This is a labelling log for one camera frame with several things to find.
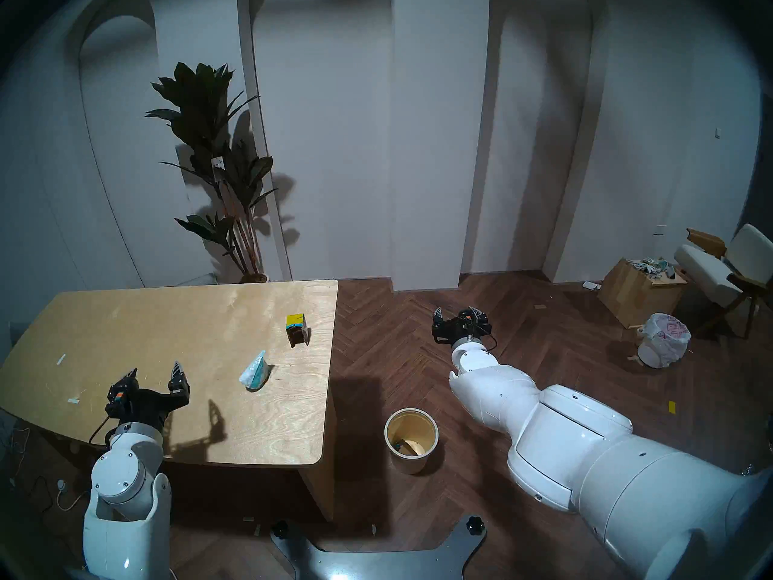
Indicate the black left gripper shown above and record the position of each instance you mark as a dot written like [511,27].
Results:
[145,406]

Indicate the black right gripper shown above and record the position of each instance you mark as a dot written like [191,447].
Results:
[459,331]

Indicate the teal white tissue pack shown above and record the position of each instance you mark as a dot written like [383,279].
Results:
[255,373]

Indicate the white and teal product box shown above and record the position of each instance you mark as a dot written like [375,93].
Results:
[409,447]

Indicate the small yellow blue carton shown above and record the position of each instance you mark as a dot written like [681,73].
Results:
[297,328]

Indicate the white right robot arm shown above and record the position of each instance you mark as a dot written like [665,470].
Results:
[604,458]

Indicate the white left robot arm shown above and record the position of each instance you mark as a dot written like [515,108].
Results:
[121,482]

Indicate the cream round trash bin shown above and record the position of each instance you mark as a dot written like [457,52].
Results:
[410,464]

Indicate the light plywood table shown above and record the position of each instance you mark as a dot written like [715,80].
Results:
[151,331]

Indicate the wooden cube side table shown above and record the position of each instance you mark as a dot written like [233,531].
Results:
[634,295]

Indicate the pale cardboard strip scrap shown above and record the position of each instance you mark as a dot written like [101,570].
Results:
[634,359]

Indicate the clutter pile of small items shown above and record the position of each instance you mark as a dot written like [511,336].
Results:
[649,266]

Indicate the white plastic bag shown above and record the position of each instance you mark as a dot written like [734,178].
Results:
[663,340]

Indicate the white cushioned wooden armchair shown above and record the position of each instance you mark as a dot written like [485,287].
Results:
[706,270]

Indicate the tall dark green plant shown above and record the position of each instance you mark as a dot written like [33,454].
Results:
[208,119]

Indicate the black base plate knob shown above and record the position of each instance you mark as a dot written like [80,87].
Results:
[476,525]
[281,529]

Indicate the grey metal robot base plate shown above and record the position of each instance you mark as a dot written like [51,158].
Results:
[374,563]

